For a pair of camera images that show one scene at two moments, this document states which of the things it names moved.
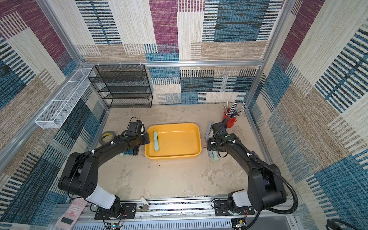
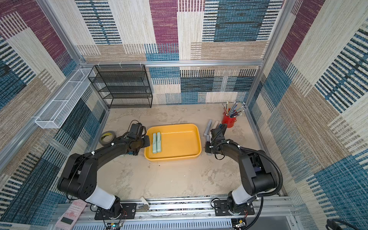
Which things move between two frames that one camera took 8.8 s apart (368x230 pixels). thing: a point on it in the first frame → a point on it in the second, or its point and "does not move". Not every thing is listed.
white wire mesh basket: (54, 114) does not move
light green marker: (215, 155) → (159, 142)
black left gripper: (146, 135) does not move
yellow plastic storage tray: (179, 141) does not move
